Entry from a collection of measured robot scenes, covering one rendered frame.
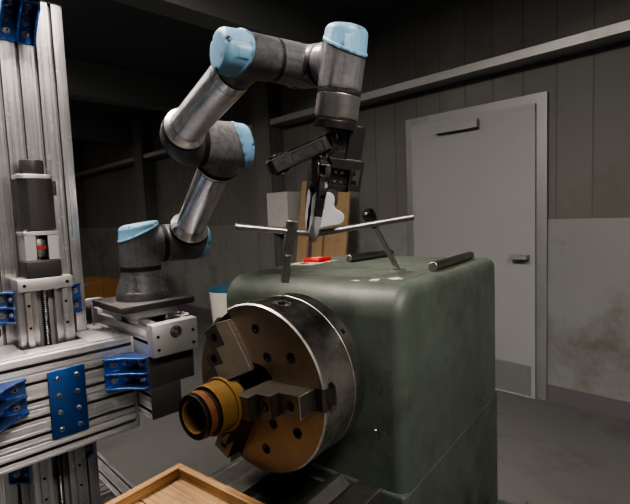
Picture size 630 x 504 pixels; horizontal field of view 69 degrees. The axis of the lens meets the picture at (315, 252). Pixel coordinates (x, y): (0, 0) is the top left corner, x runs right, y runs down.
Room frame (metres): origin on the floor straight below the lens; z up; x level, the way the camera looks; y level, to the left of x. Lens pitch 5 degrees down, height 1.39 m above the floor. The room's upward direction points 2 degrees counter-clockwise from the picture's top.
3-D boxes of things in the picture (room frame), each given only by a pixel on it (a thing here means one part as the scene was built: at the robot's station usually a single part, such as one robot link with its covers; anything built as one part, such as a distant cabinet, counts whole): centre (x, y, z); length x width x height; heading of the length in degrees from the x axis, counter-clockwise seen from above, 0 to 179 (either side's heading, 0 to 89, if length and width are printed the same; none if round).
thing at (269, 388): (0.74, 0.06, 1.09); 0.12 x 0.11 x 0.05; 53
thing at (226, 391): (0.74, 0.18, 1.08); 0.09 x 0.09 x 0.09; 53
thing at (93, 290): (7.93, 3.96, 0.20); 1.17 x 0.87 x 0.41; 45
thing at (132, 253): (1.38, 0.52, 1.33); 0.13 x 0.12 x 0.14; 126
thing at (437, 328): (1.19, -0.14, 1.06); 0.59 x 0.48 x 0.39; 143
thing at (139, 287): (1.38, 0.53, 1.21); 0.15 x 0.15 x 0.10
